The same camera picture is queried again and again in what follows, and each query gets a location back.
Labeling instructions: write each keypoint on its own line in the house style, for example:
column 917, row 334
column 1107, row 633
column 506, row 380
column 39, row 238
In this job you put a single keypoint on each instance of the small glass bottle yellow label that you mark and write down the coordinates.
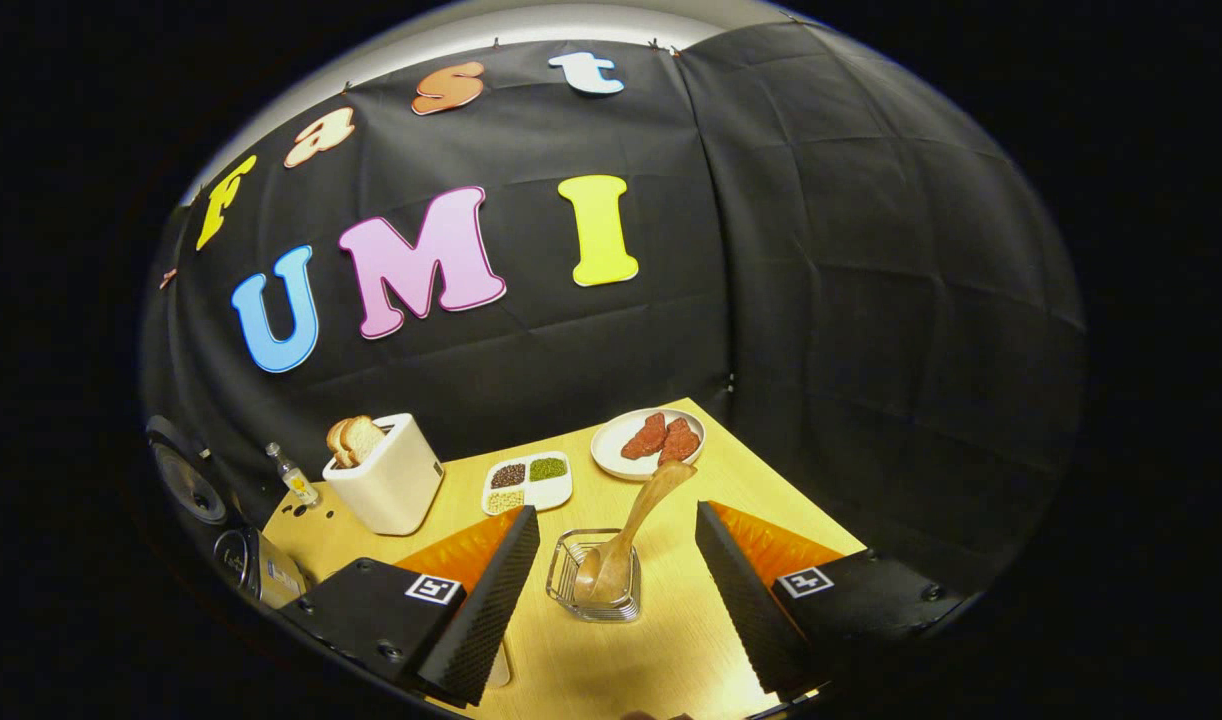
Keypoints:
column 296, row 482

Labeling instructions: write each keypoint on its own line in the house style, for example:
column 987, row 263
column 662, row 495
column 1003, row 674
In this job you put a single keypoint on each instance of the green mung beans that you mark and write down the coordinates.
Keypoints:
column 548, row 468

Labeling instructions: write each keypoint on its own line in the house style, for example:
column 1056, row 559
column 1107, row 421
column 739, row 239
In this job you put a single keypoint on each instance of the dark grey rice cooker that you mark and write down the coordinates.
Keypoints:
column 186, row 485

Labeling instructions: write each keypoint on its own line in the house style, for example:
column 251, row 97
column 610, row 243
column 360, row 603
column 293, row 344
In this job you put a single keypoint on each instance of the pale yellow soybeans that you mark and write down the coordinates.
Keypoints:
column 504, row 501

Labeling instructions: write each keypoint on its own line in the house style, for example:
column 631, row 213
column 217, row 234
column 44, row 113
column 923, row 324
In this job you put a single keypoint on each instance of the black backdrop cloth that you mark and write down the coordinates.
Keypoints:
column 821, row 250

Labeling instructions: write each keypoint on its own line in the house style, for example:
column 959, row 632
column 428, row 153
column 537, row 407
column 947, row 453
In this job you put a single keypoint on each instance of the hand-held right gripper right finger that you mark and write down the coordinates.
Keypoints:
column 746, row 600

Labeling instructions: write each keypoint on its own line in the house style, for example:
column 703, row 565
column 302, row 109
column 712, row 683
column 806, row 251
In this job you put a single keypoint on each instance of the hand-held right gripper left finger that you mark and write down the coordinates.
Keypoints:
column 491, row 600

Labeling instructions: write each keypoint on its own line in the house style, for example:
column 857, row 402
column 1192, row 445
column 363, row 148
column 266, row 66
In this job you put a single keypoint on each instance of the wooden spoon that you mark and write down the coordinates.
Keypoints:
column 631, row 530

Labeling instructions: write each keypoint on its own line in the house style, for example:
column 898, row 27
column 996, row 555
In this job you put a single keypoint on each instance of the round white plate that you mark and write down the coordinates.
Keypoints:
column 611, row 445

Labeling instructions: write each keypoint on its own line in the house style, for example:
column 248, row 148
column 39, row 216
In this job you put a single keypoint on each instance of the dark brown beans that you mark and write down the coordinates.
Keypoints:
column 508, row 475

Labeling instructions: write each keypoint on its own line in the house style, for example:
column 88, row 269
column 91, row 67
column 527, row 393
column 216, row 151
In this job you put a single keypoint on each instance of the white toaster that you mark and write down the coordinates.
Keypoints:
column 396, row 490

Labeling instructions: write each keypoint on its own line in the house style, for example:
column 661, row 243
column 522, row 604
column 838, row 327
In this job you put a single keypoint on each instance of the red meat piece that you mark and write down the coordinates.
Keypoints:
column 646, row 437
column 681, row 442

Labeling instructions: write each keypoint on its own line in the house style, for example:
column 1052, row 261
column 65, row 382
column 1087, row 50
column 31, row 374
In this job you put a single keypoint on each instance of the white divided dish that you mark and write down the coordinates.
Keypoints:
column 549, row 492

